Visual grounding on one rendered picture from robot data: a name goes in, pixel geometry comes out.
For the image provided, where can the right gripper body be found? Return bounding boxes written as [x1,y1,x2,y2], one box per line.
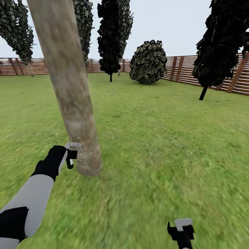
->
[169,225,194,241]

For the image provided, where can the pesticide atomizer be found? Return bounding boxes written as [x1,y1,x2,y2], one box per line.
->
[66,159,74,169]

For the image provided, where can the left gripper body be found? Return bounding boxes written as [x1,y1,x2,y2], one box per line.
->
[67,150,78,160]

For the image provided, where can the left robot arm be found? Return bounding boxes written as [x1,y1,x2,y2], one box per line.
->
[0,142,81,249]

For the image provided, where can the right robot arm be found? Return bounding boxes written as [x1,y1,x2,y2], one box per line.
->
[167,218,194,249]

